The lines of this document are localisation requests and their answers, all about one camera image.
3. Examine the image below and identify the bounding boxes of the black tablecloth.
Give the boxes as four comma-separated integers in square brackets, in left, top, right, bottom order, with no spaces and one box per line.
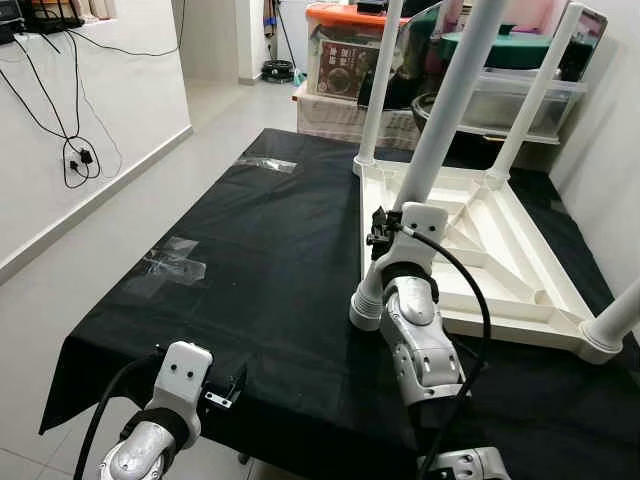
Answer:
[38,128,640,480]

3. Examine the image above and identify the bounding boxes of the white plastic table top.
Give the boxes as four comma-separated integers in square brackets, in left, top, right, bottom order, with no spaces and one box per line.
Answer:
[355,155,626,363]

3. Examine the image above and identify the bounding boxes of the beige cloth covered bench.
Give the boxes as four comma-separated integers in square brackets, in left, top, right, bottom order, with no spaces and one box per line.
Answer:
[295,85,421,151]

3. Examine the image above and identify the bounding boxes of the black round wok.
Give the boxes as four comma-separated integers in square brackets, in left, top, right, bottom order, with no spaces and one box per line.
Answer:
[412,92,561,151]

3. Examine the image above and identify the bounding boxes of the clear plastic bag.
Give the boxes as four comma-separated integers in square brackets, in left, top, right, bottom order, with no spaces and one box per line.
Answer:
[235,157,299,173]
[125,237,208,301]

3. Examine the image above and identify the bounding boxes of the red printed carton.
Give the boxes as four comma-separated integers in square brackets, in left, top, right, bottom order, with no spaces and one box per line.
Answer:
[318,40,379,99]

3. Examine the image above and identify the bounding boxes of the clear plastic container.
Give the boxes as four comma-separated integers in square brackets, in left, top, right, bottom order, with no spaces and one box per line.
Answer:
[450,68,589,139]

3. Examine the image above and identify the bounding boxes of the clear storage box orange lid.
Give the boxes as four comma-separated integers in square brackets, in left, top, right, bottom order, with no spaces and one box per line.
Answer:
[305,3,386,101]

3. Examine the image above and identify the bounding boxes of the green pot lid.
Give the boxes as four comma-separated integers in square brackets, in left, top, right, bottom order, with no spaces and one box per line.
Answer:
[440,28,576,71]

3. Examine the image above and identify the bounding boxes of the pink plastic tub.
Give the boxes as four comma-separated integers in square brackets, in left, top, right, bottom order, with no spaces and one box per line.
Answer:
[480,0,561,31]

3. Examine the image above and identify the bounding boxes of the black antenna router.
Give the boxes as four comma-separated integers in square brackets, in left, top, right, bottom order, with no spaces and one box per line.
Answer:
[20,0,86,31]

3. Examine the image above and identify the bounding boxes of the black set-top box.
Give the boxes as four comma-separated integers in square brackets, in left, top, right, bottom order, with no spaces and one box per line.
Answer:
[0,15,21,46]

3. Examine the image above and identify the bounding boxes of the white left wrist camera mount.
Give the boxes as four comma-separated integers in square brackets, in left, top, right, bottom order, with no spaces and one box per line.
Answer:
[158,340,214,421]

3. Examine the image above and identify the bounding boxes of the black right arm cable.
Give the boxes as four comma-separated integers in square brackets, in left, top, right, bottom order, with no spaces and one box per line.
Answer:
[395,225,493,480]

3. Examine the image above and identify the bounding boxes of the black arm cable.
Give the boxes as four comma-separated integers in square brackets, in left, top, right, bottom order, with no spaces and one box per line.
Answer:
[395,225,493,480]
[72,350,166,480]

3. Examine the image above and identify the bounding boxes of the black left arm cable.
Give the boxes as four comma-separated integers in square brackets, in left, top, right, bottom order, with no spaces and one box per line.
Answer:
[72,350,166,480]

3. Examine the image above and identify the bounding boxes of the black coiled hose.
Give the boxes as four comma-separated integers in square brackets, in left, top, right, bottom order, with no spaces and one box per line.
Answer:
[262,60,296,83]

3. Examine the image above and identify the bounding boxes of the thin grey wall cable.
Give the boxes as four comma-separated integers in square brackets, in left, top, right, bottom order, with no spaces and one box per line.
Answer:
[70,0,186,58]

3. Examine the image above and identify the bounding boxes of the black wall cable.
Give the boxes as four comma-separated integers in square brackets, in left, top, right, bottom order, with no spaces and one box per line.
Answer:
[0,30,101,189]

